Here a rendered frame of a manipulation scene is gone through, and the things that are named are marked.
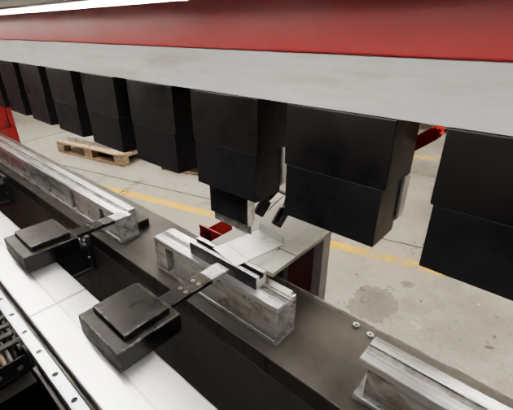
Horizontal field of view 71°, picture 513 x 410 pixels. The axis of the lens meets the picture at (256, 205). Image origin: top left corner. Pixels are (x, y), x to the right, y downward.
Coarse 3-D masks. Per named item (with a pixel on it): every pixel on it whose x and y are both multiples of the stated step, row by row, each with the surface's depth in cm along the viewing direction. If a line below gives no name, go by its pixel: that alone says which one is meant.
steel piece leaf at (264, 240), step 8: (256, 232) 84; (264, 232) 83; (272, 232) 81; (232, 240) 80; (240, 240) 80; (248, 240) 80; (256, 240) 80; (264, 240) 80; (272, 240) 80; (280, 240) 79; (240, 248) 77; (248, 248) 77; (256, 248) 77; (264, 248) 77; (272, 248) 77; (248, 256) 75; (256, 256) 75
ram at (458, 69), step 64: (192, 0) 52; (256, 0) 45; (320, 0) 40; (384, 0) 35; (448, 0) 32; (512, 0) 29; (64, 64) 86; (128, 64) 69; (192, 64) 57; (256, 64) 48; (320, 64) 42; (384, 64) 38; (448, 64) 34; (512, 64) 31; (512, 128) 32
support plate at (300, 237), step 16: (272, 208) 95; (256, 224) 87; (272, 224) 87; (288, 224) 87; (304, 224) 87; (224, 240) 81; (288, 240) 81; (304, 240) 81; (320, 240) 82; (272, 256) 75; (288, 256) 75; (272, 272) 70
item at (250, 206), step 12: (216, 192) 69; (216, 204) 70; (228, 204) 67; (240, 204) 65; (252, 204) 65; (216, 216) 73; (228, 216) 69; (240, 216) 66; (252, 216) 66; (240, 228) 69
